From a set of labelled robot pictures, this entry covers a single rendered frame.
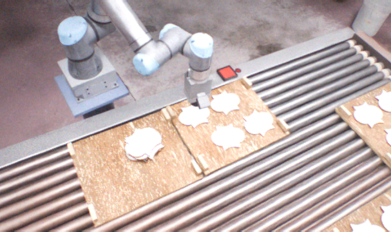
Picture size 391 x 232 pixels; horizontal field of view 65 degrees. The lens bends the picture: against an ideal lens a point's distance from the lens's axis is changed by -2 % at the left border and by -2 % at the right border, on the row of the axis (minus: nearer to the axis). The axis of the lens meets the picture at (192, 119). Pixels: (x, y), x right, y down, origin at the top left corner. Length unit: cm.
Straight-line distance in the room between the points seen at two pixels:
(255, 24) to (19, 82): 232
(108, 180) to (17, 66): 212
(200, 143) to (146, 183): 27
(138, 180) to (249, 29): 249
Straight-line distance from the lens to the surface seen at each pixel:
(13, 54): 328
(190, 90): 112
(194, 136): 126
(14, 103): 285
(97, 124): 135
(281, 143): 134
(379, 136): 153
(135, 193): 115
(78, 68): 141
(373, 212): 133
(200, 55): 102
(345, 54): 187
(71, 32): 132
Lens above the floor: 199
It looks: 53 degrees down
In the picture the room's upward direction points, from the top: 5 degrees clockwise
